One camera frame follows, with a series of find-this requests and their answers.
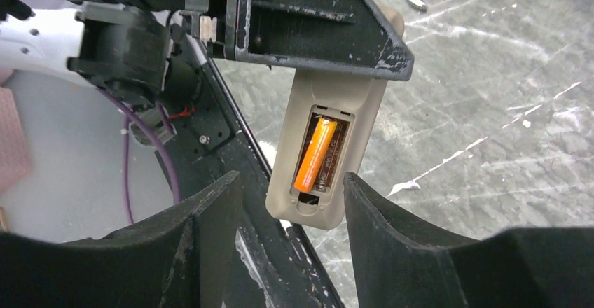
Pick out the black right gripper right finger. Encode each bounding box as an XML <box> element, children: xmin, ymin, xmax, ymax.
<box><xmin>344</xmin><ymin>173</ymin><xmax>593</xmax><ymax>307</ymax></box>

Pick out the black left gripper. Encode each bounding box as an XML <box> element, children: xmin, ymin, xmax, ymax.
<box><xmin>97</xmin><ymin>0</ymin><xmax>414</xmax><ymax>81</ymax></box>

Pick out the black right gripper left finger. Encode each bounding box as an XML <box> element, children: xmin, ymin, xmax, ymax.
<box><xmin>1</xmin><ymin>171</ymin><xmax>242</xmax><ymax>307</ymax></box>

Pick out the white remote control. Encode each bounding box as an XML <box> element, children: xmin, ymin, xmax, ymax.
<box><xmin>265</xmin><ymin>6</ymin><xmax>406</xmax><ymax>232</ymax></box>

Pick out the orange AAA battery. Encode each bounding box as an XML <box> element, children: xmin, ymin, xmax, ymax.
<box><xmin>293</xmin><ymin>116</ymin><xmax>338</xmax><ymax>193</ymax></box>

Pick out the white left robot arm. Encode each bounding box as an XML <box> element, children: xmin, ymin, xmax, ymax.
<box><xmin>1</xmin><ymin>0</ymin><xmax>414</xmax><ymax>109</ymax></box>

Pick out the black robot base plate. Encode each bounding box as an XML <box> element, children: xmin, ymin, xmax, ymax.
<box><xmin>142</xmin><ymin>36</ymin><xmax>343</xmax><ymax>307</ymax></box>

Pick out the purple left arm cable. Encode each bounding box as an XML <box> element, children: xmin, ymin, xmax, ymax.
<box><xmin>95</xmin><ymin>85</ymin><xmax>183</xmax><ymax>225</ymax></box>

